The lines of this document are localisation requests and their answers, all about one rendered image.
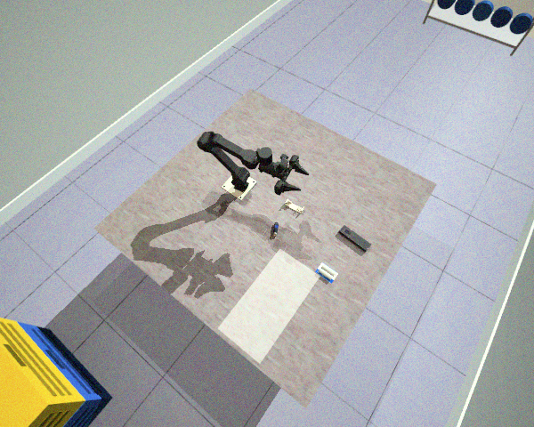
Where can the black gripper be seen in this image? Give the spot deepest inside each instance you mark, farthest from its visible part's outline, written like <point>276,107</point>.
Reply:
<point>282,185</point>

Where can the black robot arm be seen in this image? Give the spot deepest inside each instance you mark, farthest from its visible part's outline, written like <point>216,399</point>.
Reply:
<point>214,143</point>

